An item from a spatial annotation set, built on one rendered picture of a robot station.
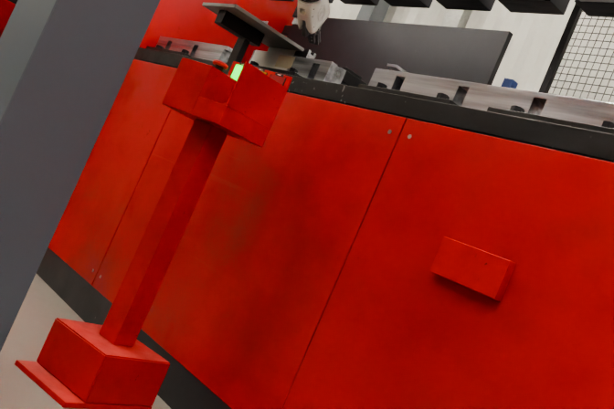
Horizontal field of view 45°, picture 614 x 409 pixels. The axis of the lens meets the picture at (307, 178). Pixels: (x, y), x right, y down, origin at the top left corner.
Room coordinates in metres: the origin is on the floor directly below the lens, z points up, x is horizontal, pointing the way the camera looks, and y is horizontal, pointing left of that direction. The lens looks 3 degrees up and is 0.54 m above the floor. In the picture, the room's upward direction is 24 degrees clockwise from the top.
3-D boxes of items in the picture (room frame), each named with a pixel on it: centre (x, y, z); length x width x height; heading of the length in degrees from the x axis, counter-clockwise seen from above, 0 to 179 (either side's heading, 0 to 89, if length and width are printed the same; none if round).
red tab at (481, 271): (1.29, -0.33, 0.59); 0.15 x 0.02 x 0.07; 39
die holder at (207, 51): (2.61, 0.55, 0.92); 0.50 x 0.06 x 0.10; 39
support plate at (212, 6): (2.09, 0.32, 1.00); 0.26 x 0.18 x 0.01; 129
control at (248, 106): (1.70, 0.25, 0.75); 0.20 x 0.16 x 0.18; 53
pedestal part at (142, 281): (1.70, 0.25, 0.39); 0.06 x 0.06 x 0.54; 53
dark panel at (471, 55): (2.69, -0.04, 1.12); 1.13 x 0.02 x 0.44; 39
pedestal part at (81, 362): (1.68, 0.27, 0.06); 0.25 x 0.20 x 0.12; 143
